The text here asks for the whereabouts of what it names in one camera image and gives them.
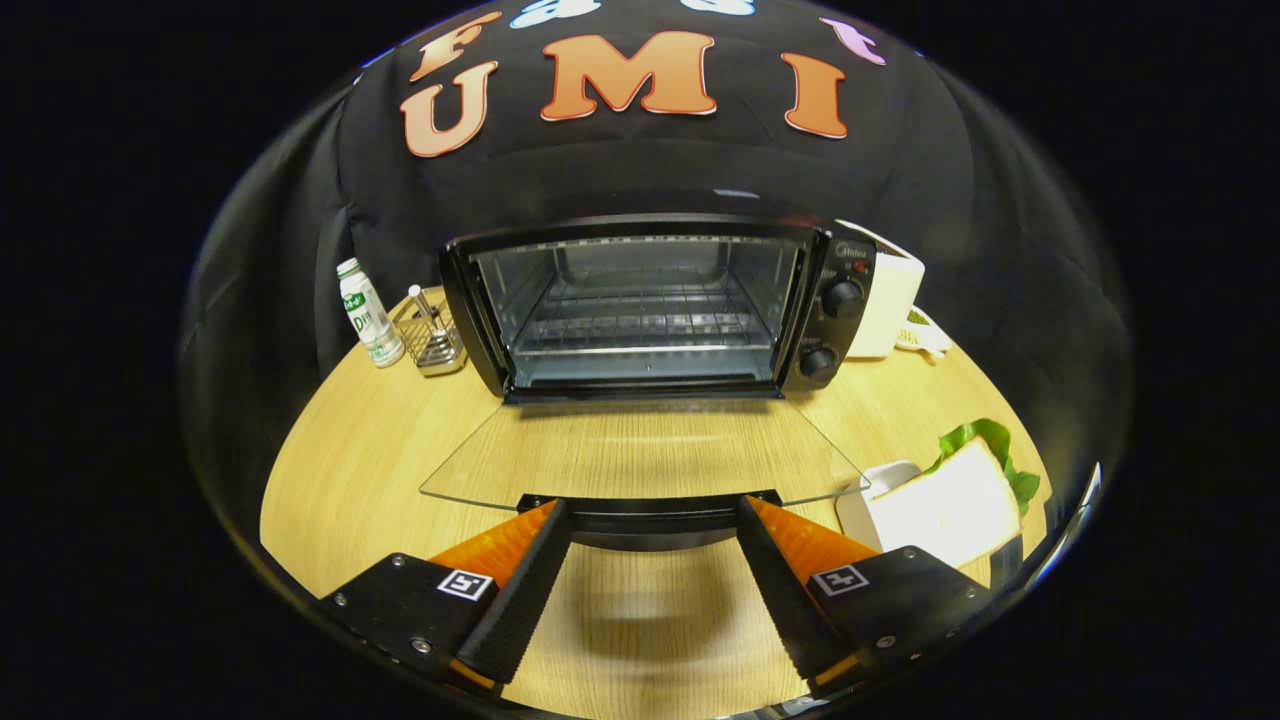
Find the black backdrop cloth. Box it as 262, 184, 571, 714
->
183, 0, 1131, 521

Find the white pop-up toaster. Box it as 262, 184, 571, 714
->
835, 220, 926, 359

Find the small white dish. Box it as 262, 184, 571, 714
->
895, 305, 953, 359

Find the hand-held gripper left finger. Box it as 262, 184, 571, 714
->
322, 498, 573, 693

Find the white plastic bottle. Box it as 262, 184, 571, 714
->
337, 258, 406, 369

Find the sandwich with green lettuce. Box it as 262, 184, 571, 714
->
868, 418, 1041, 571

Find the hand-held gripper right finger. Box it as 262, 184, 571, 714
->
738, 494, 991, 699

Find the white rectangular plate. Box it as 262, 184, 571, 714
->
835, 460, 921, 553

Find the black toaster oven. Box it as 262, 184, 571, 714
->
420, 213, 879, 553

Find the wire mesh holder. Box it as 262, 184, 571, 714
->
392, 285, 469, 377

